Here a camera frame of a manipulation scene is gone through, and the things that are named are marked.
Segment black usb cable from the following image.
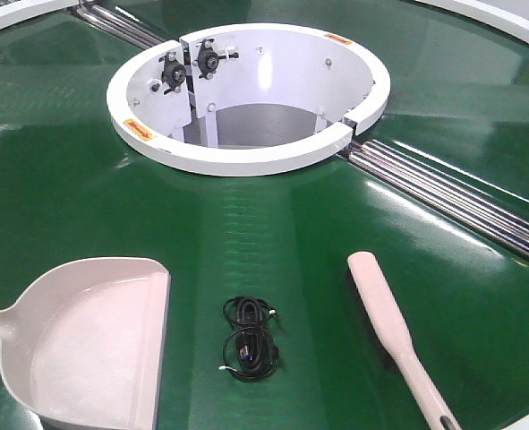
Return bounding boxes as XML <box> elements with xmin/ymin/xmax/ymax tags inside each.
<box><xmin>218</xmin><ymin>296</ymin><xmax>286</xmax><ymax>383</ymax></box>

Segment pink hand broom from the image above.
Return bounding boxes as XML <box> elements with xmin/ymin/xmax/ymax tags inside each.
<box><xmin>347</xmin><ymin>251</ymin><xmax>460</xmax><ymax>429</ymax></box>

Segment pink plastic dustpan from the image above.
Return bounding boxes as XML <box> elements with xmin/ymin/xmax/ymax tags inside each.
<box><xmin>0</xmin><ymin>257</ymin><xmax>170</xmax><ymax>429</ymax></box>

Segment upper left steel rollers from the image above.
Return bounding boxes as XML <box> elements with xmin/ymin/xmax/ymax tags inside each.
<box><xmin>71</xmin><ymin>1</ymin><xmax>166</xmax><ymax>49</ymax></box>

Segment white outer rim right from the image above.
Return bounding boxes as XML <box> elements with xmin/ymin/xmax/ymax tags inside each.
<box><xmin>420</xmin><ymin>0</ymin><xmax>529</xmax><ymax>45</ymax></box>

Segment white rim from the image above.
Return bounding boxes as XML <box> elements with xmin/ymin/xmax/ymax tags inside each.
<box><xmin>420</xmin><ymin>0</ymin><xmax>529</xmax><ymax>45</ymax></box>
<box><xmin>0</xmin><ymin>0</ymin><xmax>81</xmax><ymax>30</ymax></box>

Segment white outer rim left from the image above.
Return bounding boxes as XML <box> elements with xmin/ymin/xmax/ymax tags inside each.
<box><xmin>0</xmin><ymin>0</ymin><xmax>81</xmax><ymax>30</ymax></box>

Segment white central ring guard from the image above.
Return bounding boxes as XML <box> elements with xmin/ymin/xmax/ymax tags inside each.
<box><xmin>107</xmin><ymin>23</ymin><xmax>391</xmax><ymax>176</ymax></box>

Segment right black bearing mount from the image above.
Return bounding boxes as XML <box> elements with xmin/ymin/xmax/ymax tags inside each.
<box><xmin>192</xmin><ymin>39</ymin><xmax>240</xmax><ymax>80</ymax></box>

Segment black bearing mount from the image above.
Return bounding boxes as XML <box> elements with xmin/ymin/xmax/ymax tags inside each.
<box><xmin>160</xmin><ymin>52</ymin><xmax>186</xmax><ymax>95</ymax></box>
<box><xmin>192</xmin><ymin>39</ymin><xmax>240</xmax><ymax>80</ymax></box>

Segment left black bearing mount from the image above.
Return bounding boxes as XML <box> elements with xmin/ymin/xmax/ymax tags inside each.
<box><xmin>160</xmin><ymin>52</ymin><xmax>186</xmax><ymax>95</ymax></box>

